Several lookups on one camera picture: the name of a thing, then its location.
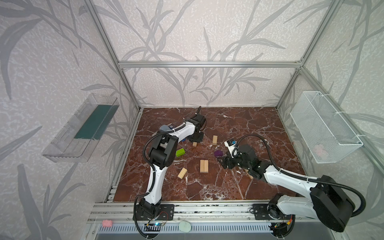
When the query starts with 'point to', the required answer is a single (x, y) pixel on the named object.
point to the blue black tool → (184, 139)
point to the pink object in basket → (320, 151)
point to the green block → (180, 152)
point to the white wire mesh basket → (327, 136)
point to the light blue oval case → (165, 128)
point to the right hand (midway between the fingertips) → (222, 151)
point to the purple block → (217, 153)
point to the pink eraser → (107, 223)
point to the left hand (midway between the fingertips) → (199, 135)
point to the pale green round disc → (184, 226)
